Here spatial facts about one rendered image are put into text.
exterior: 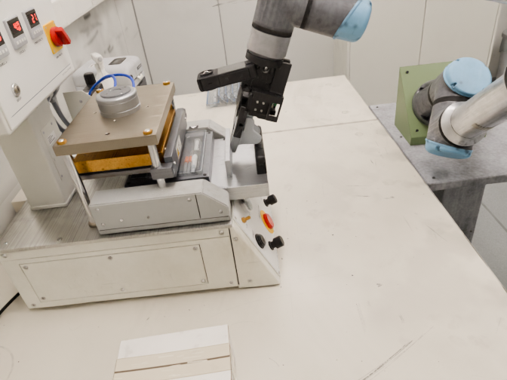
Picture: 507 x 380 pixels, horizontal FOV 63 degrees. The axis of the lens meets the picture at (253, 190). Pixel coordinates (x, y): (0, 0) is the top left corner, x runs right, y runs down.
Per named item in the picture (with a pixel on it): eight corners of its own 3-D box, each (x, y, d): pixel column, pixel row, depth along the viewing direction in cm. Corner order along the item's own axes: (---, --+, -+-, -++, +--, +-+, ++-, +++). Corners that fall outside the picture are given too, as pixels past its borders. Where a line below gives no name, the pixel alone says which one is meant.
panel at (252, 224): (279, 277, 88) (232, 219, 79) (268, 197, 113) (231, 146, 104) (287, 273, 88) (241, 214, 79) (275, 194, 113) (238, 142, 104)
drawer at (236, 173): (123, 216, 82) (111, 182, 78) (142, 161, 101) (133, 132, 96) (270, 199, 82) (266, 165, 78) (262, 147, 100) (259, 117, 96)
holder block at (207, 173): (127, 196, 81) (124, 185, 80) (145, 148, 98) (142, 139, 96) (210, 187, 81) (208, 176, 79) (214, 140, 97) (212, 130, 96)
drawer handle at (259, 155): (257, 175, 83) (255, 157, 80) (253, 141, 95) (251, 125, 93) (267, 173, 83) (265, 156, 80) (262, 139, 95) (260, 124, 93)
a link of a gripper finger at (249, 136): (256, 163, 86) (267, 123, 81) (228, 157, 85) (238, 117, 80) (255, 155, 89) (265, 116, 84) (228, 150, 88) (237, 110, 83)
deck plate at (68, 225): (-10, 254, 78) (-12, 250, 78) (55, 163, 107) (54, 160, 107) (232, 227, 77) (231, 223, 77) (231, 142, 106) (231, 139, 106)
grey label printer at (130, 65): (82, 112, 171) (67, 72, 162) (99, 95, 188) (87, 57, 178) (139, 108, 169) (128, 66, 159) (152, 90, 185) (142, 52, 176)
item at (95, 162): (78, 180, 78) (59, 136, 73) (107, 130, 97) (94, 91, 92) (167, 170, 78) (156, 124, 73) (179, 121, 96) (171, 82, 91)
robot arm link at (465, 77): (474, 78, 120) (499, 56, 106) (466, 121, 118) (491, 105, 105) (432, 69, 121) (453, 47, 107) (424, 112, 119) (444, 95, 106)
